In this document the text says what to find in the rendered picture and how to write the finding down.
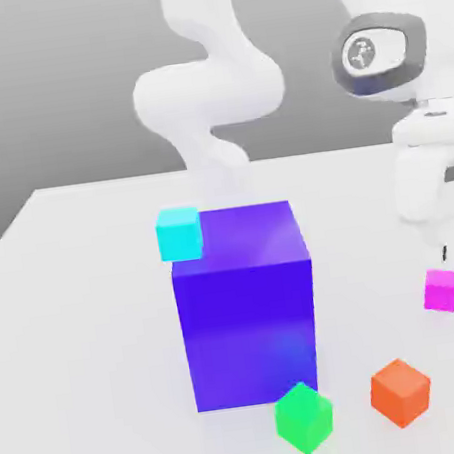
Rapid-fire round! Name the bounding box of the small orange cube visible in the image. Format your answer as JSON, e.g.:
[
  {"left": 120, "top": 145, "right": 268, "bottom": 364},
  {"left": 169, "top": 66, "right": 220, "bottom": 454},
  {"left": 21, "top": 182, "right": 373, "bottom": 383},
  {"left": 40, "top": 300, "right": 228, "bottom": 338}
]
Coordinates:
[{"left": 364, "top": 354, "right": 438, "bottom": 434}]

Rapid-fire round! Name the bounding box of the small cyan cube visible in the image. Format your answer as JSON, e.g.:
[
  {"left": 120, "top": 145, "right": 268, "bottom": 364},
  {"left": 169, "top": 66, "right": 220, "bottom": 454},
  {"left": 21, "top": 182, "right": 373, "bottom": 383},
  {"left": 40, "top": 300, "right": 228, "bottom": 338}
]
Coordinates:
[{"left": 152, "top": 204, "right": 207, "bottom": 266}]

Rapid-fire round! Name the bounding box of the large purple box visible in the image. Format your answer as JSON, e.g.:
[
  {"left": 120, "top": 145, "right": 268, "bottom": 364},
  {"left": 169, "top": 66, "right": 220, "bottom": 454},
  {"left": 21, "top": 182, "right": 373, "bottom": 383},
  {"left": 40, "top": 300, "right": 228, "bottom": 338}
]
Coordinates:
[{"left": 163, "top": 197, "right": 330, "bottom": 415}]

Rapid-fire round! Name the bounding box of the small magenta cube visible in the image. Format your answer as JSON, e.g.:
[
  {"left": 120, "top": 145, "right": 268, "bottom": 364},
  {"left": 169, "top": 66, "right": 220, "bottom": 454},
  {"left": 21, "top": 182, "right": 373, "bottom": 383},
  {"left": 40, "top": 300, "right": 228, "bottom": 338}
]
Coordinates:
[{"left": 418, "top": 266, "right": 454, "bottom": 318}]

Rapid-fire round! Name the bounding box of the small green cube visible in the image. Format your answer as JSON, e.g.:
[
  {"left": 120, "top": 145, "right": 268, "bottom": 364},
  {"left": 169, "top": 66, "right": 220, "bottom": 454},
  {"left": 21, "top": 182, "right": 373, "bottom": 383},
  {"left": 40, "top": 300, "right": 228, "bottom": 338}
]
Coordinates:
[{"left": 270, "top": 377, "right": 340, "bottom": 454}]

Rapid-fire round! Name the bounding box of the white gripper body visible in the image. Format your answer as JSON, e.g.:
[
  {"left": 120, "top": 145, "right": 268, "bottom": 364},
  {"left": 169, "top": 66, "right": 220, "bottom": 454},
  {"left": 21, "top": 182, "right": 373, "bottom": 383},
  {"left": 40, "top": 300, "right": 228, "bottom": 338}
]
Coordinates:
[{"left": 388, "top": 141, "right": 454, "bottom": 234}]

